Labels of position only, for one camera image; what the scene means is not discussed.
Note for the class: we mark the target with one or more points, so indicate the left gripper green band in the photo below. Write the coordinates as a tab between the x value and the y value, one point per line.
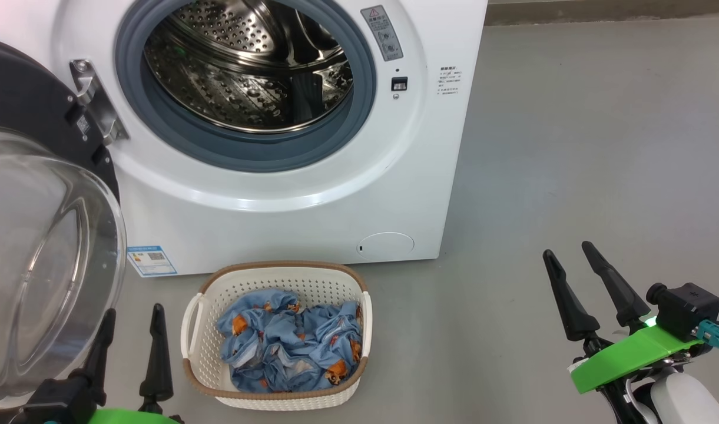
129	417

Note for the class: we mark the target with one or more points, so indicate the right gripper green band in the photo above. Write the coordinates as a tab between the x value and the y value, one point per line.
630	353

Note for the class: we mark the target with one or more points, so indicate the blue garment orange print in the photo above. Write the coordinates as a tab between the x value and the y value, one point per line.
330	341
247	335

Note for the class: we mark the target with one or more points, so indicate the black washing machine door glass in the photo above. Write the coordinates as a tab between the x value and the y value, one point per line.
23	94

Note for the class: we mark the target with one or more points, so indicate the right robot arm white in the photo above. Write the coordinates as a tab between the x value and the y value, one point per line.
683	403

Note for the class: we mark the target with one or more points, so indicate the white front-load washing machine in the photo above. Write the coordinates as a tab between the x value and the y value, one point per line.
277	235

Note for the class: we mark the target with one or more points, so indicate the white laundry basket brown rim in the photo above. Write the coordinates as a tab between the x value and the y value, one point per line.
312	282

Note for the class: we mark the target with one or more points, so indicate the grey rubber door gasket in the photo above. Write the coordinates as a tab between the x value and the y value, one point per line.
176	141

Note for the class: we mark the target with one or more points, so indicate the metal door hinge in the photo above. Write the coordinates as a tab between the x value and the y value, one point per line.
97	100

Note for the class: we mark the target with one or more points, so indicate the black door latch slot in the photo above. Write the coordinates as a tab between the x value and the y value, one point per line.
399	83

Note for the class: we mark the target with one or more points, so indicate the blue energy label sticker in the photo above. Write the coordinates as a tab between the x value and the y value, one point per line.
152	261

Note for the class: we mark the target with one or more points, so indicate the round white filter cover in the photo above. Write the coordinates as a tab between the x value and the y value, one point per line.
385	246

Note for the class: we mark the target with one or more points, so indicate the small printed text label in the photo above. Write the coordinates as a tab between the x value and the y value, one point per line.
449	81

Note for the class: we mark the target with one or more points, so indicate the grey warning sticker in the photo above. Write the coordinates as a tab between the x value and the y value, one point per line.
383	32

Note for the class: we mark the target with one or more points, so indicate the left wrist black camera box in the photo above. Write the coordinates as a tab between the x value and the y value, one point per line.
56	400

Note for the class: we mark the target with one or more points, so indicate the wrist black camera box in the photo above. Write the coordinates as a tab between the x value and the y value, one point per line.
56	400
686	309

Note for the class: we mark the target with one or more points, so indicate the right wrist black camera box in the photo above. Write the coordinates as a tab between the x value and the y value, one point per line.
686	309

